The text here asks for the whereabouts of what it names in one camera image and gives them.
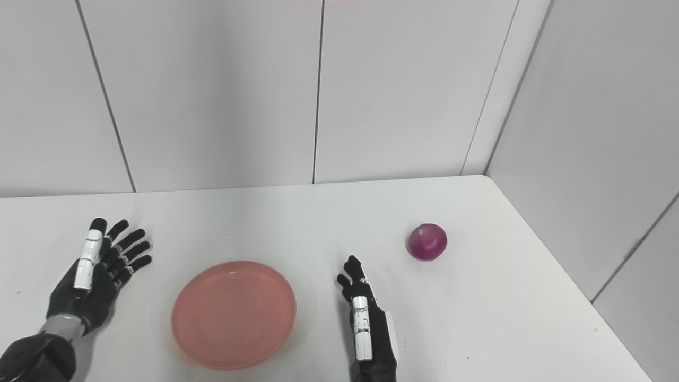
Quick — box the purple red onion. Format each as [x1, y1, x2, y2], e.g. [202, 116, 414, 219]
[406, 223, 448, 262]

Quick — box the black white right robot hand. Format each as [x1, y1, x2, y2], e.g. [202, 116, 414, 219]
[336, 255, 398, 382]

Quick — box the pink round plate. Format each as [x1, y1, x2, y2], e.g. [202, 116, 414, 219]
[171, 260, 297, 370]

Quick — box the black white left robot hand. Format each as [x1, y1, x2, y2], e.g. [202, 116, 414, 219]
[46, 218, 153, 336]

